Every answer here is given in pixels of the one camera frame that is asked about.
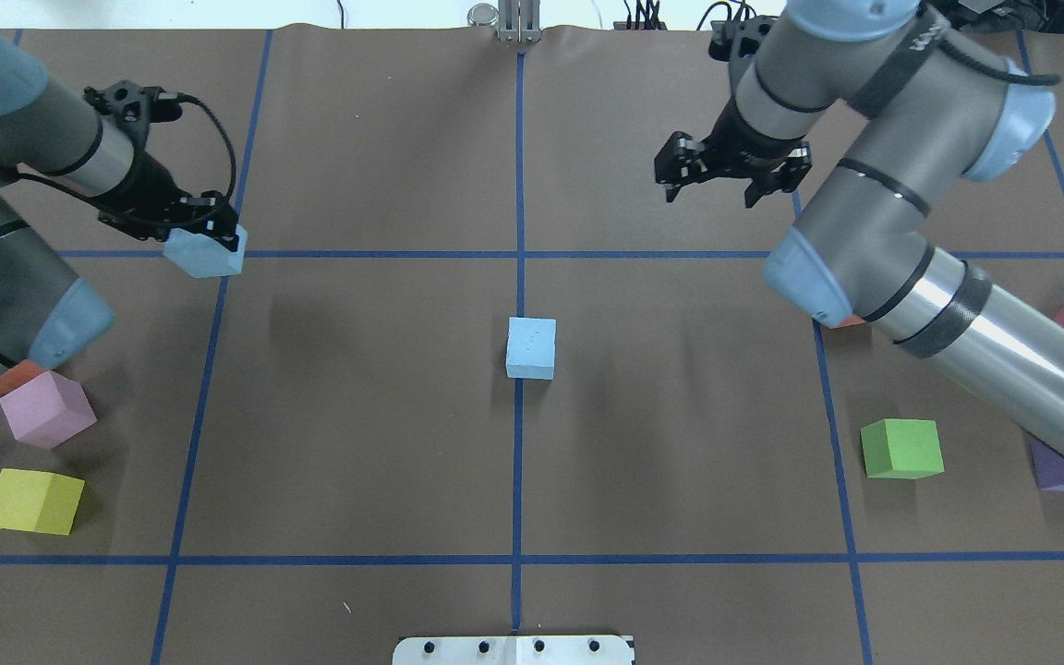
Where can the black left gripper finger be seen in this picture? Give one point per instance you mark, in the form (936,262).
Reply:
(155,225)
(207,222)

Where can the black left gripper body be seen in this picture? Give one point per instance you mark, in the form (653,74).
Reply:
(146,186)

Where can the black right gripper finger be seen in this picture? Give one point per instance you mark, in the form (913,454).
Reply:
(785,178)
(679,163)

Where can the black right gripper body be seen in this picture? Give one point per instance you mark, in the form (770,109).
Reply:
(737,132)

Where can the light blue foam block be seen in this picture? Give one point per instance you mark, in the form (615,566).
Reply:
(204,257)
(531,349)

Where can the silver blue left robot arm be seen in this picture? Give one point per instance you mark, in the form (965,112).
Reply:
(92,146)

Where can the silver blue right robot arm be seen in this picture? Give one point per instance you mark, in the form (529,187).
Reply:
(938,108)

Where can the orange foam block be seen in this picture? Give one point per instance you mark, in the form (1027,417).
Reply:
(849,322)
(19,375)

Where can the light pink foam block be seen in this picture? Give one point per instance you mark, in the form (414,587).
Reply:
(48,410)

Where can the green foam block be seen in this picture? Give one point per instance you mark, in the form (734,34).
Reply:
(901,449)

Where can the yellow foam block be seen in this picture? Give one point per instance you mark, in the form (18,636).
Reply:
(39,502)

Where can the purple foam block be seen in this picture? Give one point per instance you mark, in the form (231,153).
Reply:
(1047,467)

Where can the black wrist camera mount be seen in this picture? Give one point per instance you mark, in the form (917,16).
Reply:
(134,109)
(735,41)

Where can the aluminium frame post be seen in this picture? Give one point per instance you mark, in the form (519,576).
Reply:
(511,20)

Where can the white pedestal column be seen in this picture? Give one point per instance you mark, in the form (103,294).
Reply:
(515,649)

